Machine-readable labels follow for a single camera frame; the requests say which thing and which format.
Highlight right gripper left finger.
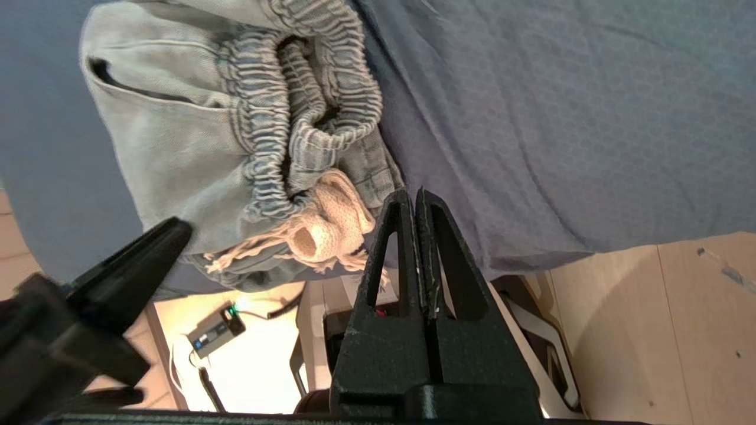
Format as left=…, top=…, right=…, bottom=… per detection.
left=330, top=189, right=435, bottom=417

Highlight grey power adapter box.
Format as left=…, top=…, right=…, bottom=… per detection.
left=188, top=303, right=247, bottom=359

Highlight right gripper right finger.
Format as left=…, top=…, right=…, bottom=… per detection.
left=415, top=187, right=543, bottom=421

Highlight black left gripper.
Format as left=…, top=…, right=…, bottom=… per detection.
left=0, top=217, right=193, bottom=425

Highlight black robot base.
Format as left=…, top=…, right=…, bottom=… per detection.
left=289, top=274, right=585, bottom=421

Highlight blue bed sheet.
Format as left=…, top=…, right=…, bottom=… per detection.
left=0, top=0, right=756, bottom=299

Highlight light blue denim shorts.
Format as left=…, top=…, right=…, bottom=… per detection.
left=80, top=0, right=405, bottom=293

